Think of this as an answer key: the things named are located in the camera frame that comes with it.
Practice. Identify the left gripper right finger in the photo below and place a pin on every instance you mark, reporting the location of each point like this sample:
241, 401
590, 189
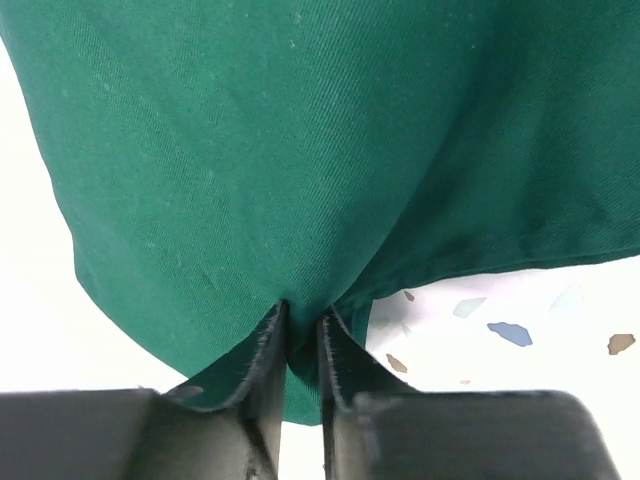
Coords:
375, 426

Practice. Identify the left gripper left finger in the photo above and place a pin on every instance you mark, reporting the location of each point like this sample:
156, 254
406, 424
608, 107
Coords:
223, 423

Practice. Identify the green surgical cloth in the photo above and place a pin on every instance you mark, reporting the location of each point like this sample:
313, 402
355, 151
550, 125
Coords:
212, 158

